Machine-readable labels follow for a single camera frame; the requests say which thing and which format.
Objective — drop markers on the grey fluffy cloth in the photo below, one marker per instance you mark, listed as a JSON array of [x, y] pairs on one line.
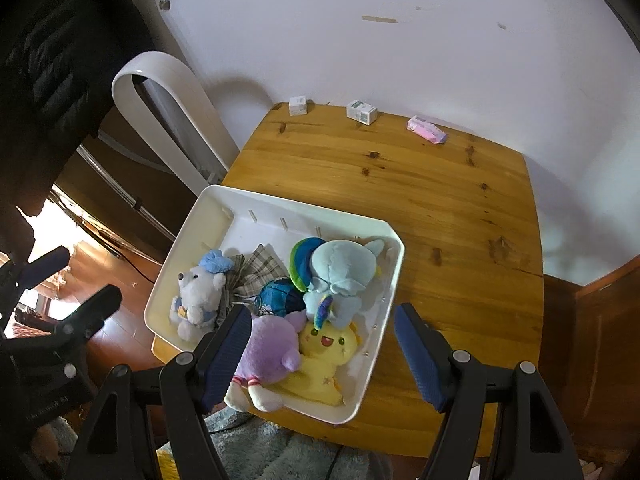
[[280, 450]]

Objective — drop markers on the grey plaid bow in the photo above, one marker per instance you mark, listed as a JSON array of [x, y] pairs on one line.
[[257, 267]]

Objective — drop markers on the wooden door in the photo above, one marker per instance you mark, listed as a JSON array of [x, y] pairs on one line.
[[595, 360]]

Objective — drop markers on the metal pole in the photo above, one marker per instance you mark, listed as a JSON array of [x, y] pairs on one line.
[[130, 195]]

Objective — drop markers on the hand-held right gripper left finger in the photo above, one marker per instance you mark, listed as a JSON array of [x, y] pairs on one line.
[[225, 355]]

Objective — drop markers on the black puffer jacket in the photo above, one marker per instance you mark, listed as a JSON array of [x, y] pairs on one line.
[[55, 60]]

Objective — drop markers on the yellow plush toy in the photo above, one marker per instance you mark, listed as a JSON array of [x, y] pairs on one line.
[[325, 355]]

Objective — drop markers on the white plastic tray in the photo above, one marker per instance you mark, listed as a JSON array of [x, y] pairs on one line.
[[215, 220]]

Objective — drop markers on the blue mesh ball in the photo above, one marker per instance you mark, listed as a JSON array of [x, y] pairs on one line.
[[280, 297]]

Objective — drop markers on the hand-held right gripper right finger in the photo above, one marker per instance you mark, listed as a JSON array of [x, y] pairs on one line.
[[420, 355]]

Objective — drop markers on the pink tissue packet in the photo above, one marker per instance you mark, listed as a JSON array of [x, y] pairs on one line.
[[426, 130]]

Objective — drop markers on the strip of wall tape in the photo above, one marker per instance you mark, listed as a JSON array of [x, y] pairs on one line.
[[379, 19]]

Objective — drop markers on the light blue plush toy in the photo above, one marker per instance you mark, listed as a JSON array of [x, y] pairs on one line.
[[340, 270]]

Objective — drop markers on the white bladeless fan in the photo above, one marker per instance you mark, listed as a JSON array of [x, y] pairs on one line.
[[200, 110]]

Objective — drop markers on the white and green box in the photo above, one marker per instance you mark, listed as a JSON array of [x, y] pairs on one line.
[[362, 112]]

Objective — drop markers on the purple plush toy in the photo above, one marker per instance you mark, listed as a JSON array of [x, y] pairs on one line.
[[270, 345]]

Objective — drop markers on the small white box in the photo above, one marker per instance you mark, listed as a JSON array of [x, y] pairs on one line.
[[298, 105]]

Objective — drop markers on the white dog plush toy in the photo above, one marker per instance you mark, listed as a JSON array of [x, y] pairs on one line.
[[197, 295]]

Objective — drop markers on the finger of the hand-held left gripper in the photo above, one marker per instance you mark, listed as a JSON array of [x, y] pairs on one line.
[[45, 265], [95, 310]]

